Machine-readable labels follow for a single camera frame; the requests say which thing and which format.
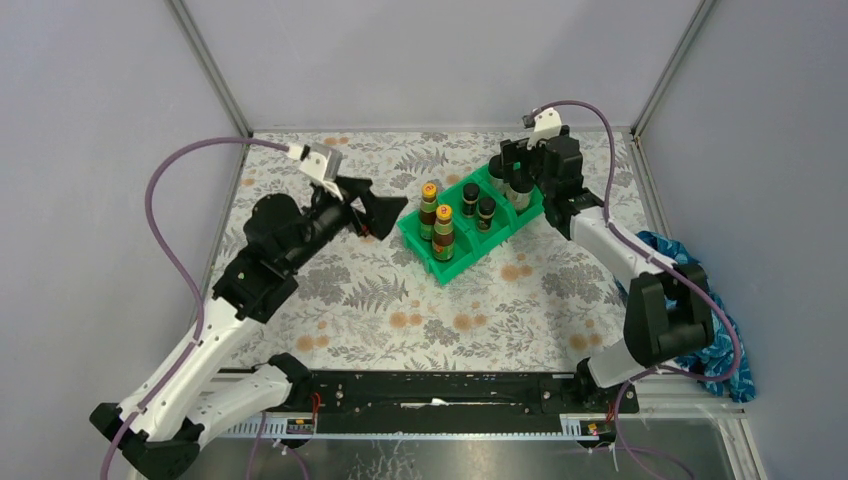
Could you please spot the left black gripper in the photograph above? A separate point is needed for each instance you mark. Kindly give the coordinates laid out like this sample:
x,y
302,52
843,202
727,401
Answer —
x,y
381,212

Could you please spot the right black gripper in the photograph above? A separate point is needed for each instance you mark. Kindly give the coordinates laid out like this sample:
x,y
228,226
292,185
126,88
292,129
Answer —
x,y
508,149

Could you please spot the large clear black lid jar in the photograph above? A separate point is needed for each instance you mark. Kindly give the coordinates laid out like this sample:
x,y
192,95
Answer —
x,y
496,174

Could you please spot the yellow cap sauce bottle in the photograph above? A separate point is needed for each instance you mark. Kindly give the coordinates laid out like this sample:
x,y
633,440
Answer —
x,y
427,210

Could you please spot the small black cap spice jar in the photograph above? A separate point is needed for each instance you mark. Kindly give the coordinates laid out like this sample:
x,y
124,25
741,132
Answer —
x,y
470,196

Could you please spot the green cap chili sauce bottle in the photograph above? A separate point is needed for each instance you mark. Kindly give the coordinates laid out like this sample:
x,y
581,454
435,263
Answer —
x,y
443,234

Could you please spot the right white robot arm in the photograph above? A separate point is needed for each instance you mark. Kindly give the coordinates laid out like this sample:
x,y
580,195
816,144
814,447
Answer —
x,y
666,314

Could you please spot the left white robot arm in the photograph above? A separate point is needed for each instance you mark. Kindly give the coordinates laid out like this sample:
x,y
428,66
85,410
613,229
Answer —
x,y
161,428

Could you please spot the green bin near section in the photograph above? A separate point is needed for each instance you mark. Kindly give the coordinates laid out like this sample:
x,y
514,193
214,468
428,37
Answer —
x,y
467,248

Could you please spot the blue patterned cloth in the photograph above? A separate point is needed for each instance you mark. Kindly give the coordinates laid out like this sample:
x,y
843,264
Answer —
x,y
717,359

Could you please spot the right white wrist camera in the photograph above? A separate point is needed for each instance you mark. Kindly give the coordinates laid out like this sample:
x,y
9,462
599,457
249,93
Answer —
x,y
544,125

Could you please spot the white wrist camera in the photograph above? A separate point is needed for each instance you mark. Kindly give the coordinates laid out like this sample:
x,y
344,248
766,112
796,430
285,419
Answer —
x,y
544,125
320,163

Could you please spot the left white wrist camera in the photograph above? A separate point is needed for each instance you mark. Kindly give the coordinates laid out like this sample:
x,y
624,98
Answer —
x,y
320,163

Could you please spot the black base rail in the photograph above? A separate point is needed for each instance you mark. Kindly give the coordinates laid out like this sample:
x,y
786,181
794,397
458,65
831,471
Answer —
x,y
354,393

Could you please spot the white slotted cable duct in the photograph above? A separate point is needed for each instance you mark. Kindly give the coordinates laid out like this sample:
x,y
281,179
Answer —
x,y
440,424

